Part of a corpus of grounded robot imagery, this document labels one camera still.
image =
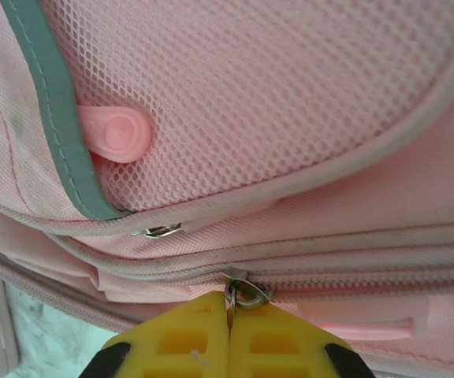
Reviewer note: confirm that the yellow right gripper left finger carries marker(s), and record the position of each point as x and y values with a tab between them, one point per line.
179	334

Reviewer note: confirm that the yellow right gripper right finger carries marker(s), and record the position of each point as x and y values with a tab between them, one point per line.
282	338

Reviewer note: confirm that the pink backpack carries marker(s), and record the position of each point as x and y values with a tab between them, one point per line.
250	118

